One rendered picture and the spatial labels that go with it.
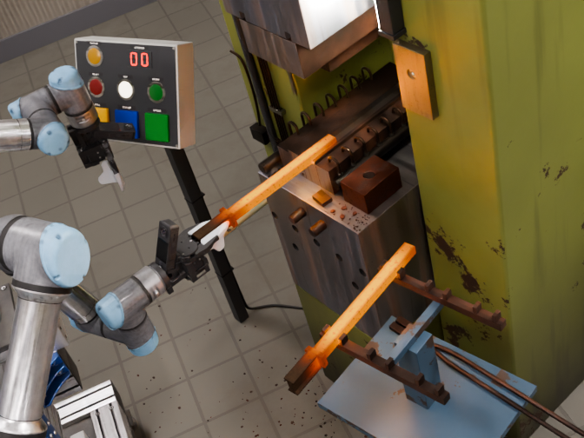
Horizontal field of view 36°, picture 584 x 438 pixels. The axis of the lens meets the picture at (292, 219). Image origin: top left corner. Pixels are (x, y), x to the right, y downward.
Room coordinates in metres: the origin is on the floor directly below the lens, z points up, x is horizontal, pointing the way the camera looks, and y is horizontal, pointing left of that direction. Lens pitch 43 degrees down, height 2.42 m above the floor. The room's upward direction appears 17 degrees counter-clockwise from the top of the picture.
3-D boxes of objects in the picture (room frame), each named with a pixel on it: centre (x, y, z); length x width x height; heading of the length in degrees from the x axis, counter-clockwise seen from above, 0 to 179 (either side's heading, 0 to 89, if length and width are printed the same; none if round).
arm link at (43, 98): (1.92, 0.52, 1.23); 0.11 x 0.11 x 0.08; 18
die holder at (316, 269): (1.81, -0.29, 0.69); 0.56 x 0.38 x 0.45; 120
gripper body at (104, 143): (1.97, 0.44, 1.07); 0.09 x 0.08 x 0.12; 100
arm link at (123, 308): (1.44, 0.42, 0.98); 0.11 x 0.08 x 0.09; 120
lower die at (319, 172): (1.85, -0.25, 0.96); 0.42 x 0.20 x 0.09; 120
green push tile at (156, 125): (2.03, 0.27, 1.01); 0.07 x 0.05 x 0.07; 55
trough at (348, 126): (1.83, -0.26, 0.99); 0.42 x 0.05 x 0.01; 120
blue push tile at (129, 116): (2.09, 0.36, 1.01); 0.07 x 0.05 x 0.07; 55
